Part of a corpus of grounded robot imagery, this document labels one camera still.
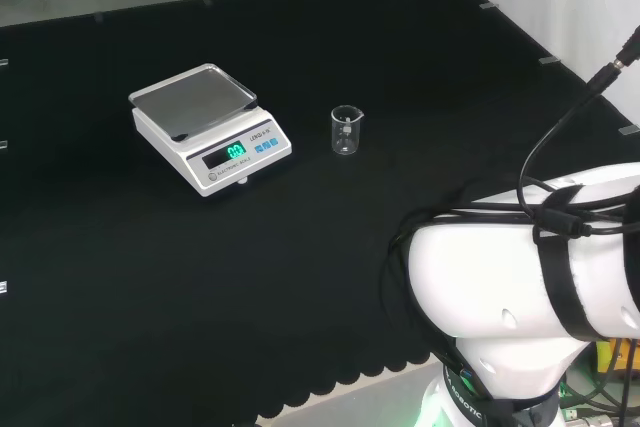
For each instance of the small clear glass beaker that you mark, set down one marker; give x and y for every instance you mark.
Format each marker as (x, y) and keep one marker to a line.
(346, 139)

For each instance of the black bench cloth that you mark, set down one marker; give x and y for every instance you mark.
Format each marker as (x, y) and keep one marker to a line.
(250, 272)

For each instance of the white electronic balance steel pan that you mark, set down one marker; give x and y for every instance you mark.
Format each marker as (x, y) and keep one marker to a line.
(200, 107)

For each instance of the pale base board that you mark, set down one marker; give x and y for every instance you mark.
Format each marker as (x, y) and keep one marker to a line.
(370, 397)

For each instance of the yellow stop button box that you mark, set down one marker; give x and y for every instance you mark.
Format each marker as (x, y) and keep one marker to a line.
(614, 359)

